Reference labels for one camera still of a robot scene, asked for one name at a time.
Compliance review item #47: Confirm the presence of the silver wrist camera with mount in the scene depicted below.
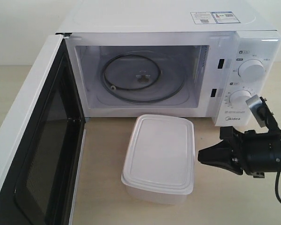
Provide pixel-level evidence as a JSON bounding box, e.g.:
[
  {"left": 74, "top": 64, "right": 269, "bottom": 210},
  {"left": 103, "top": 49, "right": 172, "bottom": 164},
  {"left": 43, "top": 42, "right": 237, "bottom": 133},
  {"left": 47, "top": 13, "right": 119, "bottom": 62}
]
[{"left": 245, "top": 95, "right": 280, "bottom": 132}]

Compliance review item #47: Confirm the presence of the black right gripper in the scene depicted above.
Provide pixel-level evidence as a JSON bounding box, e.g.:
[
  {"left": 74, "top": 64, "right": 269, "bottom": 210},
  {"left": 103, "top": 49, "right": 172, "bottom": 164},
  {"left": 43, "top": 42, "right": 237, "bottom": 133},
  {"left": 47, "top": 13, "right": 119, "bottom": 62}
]
[{"left": 198, "top": 127, "right": 281, "bottom": 177}]

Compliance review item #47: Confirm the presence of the blue white warning sticker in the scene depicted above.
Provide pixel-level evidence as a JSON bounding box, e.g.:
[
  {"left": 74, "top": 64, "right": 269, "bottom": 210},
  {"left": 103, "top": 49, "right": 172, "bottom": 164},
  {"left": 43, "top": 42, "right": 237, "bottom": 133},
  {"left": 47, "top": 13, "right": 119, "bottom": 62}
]
[{"left": 190, "top": 11, "right": 240, "bottom": 24}]

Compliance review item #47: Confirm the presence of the white upper power knob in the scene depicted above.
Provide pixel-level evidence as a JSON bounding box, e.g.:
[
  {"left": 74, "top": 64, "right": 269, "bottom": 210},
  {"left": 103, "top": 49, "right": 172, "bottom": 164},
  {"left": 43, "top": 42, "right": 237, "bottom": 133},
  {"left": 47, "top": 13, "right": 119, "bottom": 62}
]
[{"left": 238, "top": 59, "right": 265, "bottom": 82}]

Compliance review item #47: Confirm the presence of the white microwave door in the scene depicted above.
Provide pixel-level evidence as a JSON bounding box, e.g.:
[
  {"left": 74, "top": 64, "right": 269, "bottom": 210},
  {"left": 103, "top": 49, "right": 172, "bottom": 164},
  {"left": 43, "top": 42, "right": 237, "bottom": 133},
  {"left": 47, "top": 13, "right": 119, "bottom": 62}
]
[{"left": 0, "top": 34, "right": 86, "bottom": 225}]

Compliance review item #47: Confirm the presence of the glass turntable plate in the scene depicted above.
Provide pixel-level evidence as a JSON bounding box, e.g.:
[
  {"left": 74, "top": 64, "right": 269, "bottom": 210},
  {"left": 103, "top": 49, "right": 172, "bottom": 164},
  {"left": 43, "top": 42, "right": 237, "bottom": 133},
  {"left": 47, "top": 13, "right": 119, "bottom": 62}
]
[{"left": 100, "top": 50, "right": 186, "bottom": 104}]

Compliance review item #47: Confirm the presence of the white Midea microwave oven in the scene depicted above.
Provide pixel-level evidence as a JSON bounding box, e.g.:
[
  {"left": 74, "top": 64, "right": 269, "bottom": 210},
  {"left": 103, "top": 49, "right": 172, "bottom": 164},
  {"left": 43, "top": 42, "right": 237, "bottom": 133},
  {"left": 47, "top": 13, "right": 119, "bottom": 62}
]
[{"left": 57, "top": 0, "right": 281, "bottom": 127}]

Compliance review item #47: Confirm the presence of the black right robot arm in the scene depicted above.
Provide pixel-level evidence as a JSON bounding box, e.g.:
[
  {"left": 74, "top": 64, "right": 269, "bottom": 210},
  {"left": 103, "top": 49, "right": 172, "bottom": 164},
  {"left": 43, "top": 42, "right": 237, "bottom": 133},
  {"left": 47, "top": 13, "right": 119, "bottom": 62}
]
[{"left": 198, "top": 127, "right": 281, "bottom": 178}]

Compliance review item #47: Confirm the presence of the white plastic food container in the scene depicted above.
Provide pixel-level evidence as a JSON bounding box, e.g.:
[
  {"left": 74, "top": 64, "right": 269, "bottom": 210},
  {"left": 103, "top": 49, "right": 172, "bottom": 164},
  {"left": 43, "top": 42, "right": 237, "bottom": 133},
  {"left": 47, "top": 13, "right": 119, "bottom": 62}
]
[{"left": 121, "top": 114, "right": 195, "bottom": 205}]

